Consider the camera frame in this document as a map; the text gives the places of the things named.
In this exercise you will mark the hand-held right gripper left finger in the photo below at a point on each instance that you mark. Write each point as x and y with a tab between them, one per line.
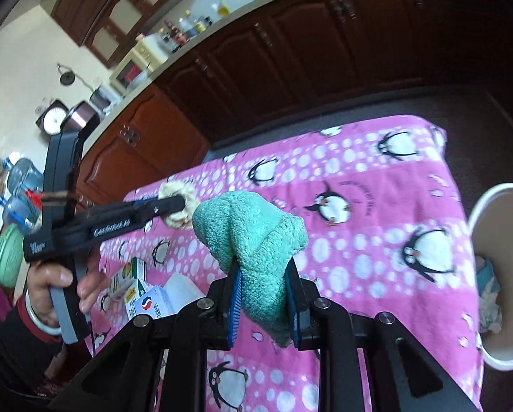
234	309

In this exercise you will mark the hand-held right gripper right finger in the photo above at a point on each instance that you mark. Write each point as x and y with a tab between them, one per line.
297	330

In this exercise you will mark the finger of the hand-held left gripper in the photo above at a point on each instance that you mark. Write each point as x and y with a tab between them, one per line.
162	212
142	200

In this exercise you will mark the brown paper ball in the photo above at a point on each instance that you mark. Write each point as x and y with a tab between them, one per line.
177	188

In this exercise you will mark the white paper napkin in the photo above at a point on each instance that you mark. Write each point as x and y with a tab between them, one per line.
183	287

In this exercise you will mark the green fluffy towel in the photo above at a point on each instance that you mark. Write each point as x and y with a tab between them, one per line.
247	240

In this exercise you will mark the white green medicine box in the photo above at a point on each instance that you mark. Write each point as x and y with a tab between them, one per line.
125	281

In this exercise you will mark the white box red-blue logo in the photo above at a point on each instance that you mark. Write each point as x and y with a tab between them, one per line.
151	304

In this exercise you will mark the white printed snack bag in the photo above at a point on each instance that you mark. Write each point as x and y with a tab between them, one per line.
490	313

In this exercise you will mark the blue snack bag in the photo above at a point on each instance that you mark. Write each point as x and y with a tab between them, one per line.
488	277

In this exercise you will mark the white plastic bucket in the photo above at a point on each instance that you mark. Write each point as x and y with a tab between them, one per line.
497	219

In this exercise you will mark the person's left forearm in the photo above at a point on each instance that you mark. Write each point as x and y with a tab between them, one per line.
7	352

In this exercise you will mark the person's left hand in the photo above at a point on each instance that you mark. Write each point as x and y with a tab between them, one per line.
43	285

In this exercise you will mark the green plastic basket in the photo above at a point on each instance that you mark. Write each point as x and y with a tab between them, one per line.
7	257

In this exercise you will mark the purple rice cooker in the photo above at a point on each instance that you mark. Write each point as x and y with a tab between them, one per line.
80	116

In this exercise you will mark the steel kettle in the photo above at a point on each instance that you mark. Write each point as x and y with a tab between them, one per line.
99	99

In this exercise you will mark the round dial kitchen scale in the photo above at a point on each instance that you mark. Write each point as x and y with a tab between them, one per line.
54	120

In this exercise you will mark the pink penguin print blanket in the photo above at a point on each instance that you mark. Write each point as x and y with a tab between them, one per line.
368	223

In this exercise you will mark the cream microwave oven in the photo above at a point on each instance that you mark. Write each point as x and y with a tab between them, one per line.
140	62

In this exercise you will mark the black round hanging utensil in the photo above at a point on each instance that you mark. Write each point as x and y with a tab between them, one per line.
66	78

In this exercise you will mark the clear seasoning bottle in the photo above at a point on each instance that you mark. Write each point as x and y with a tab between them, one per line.
186	28

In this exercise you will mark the tall capped seasoning bottle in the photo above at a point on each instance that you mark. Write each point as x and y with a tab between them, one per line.
195	20

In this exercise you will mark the small spice jar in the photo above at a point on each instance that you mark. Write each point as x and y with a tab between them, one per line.
205	22

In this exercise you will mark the yellow cooking oil bottle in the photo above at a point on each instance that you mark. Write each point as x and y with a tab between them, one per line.
222	10

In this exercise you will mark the wooden base cabinets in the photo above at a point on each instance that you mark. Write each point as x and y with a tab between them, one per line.
303	51

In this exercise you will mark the stone kitchen countertop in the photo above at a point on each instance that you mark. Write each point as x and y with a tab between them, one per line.
256	2

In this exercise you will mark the wall cabinet frosted doors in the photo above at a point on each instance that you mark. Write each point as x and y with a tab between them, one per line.
123	13

